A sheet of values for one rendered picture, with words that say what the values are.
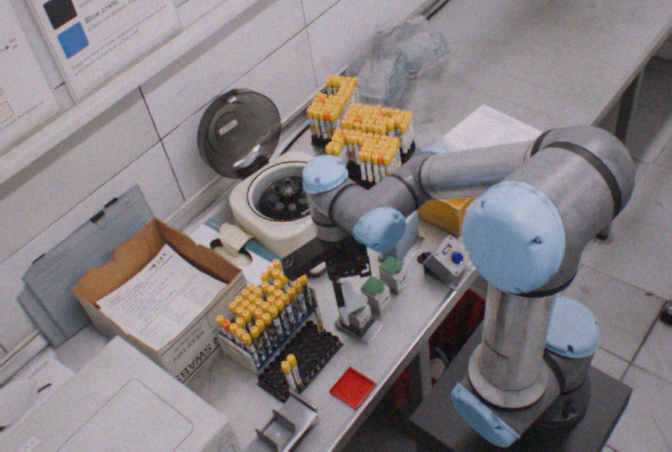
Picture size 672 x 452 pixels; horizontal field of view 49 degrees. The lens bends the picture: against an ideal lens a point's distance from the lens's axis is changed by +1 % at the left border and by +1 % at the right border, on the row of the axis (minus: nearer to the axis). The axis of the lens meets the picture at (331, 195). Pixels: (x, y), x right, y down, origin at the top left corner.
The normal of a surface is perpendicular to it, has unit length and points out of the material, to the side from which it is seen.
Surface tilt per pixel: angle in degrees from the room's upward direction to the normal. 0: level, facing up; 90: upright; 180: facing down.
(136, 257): 88
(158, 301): 0
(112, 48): 94
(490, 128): 1
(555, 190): 16
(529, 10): 0
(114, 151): 90
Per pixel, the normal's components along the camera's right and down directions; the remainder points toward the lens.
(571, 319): 0.01, -0.73
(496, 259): -0.75, 0.44
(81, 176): 0.77, 0.37
